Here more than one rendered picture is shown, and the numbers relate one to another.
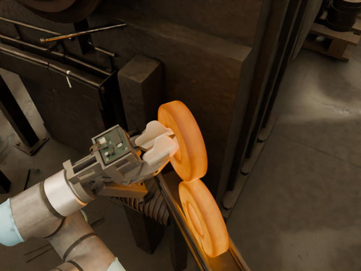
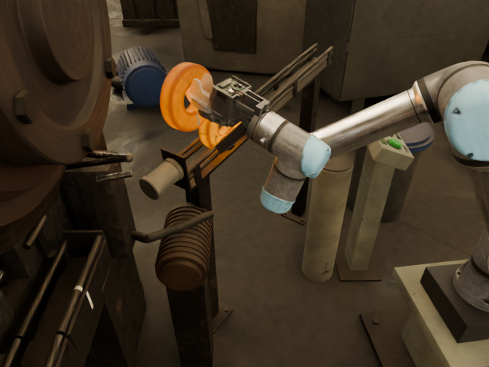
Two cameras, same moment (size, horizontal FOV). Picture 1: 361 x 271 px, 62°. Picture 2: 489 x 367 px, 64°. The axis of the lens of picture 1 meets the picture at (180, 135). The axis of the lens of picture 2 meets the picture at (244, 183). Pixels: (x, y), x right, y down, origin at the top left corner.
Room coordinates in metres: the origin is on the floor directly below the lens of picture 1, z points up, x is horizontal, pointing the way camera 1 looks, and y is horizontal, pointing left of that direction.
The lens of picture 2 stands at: (0.66, 0.80, 1.21)
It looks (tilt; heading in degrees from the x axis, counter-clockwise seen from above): 37 degrees down; 240
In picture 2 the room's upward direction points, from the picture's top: straight up
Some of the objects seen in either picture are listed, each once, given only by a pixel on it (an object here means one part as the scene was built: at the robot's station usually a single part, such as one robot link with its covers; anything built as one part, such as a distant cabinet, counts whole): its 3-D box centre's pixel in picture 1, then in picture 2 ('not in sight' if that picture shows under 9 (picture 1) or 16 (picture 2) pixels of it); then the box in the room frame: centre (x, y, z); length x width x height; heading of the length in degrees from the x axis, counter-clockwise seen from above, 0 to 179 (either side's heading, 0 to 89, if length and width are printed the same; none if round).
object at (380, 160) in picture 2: not in sight; (369, 204); (-0.26, 0.09, 0.31); 0.24 x 0.16 x 0.62; 60
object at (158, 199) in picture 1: (154, 219); (192, 293); (0.43, 0.09, 0.27); 0.22 x 0.13 x 0.53; 60
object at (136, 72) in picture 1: (144, 99); (100, 207); (0.61, 0.10, 0.68); 0.11 x 0.08 x 0.24; 150
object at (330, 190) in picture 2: not in sight; (324, 221); (-0.10, 0.04, 0.26); 0.12 x 0.12 x 0.52
